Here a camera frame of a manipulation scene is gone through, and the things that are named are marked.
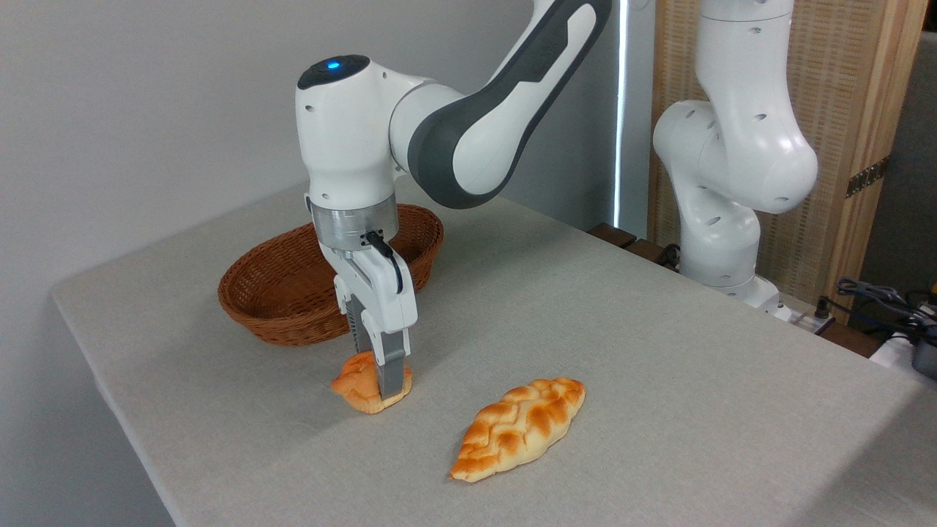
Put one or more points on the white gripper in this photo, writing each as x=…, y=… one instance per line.
x=384, y=296

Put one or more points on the small round bread bun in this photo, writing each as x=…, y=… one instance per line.
x=353, y=384

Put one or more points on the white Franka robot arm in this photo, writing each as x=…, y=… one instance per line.
x=468, y=139

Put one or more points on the brown oval wicker basket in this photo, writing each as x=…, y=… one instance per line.
x=278, y=293

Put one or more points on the long braided bread loaf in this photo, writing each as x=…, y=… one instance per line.
x=516, y=428

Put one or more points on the brass screen hinge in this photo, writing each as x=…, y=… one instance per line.
x=867, y=177

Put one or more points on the wood rattan folding screen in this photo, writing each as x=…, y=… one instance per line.
x=834, y=73

